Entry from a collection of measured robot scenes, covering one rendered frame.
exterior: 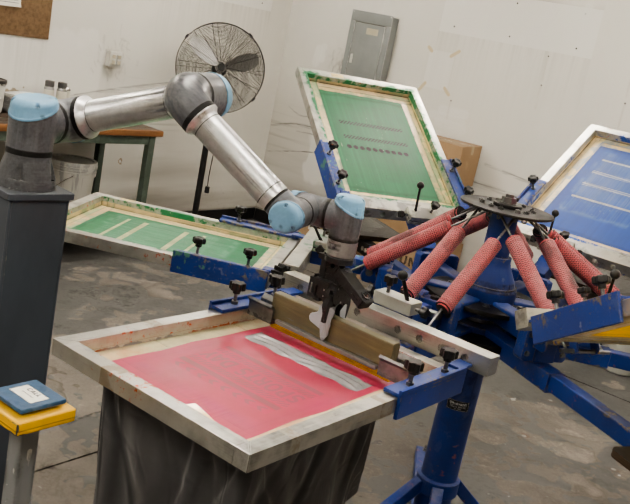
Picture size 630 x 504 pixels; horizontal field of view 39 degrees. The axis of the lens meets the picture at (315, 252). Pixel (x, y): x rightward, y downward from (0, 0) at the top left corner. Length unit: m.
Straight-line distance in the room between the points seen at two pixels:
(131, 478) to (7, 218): 0.73
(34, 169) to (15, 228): 0.16
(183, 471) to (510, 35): 5.10
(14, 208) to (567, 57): 4.68
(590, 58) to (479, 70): 0.82
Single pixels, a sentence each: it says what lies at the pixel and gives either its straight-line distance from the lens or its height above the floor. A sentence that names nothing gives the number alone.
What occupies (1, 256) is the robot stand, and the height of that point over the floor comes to 1.03.
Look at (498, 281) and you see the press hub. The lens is 2.83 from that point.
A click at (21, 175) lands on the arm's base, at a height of 1.24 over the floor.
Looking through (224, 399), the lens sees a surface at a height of 0.95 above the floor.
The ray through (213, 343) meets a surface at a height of 0.95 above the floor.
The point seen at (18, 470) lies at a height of 0.82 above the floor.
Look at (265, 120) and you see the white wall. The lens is 7.67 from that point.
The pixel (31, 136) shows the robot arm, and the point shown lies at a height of 1.34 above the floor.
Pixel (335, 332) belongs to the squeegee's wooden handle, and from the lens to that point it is 2.18.
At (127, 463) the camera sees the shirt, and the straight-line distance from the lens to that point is 2.03.
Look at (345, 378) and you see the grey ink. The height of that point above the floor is 0.96.
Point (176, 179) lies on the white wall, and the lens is 7.07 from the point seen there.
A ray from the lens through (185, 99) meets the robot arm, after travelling 2.10.
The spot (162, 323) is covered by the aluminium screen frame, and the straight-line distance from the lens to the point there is 2.14.
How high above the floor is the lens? 1.73
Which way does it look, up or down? 14 degrees down
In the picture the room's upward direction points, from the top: 11 degrees clockwise
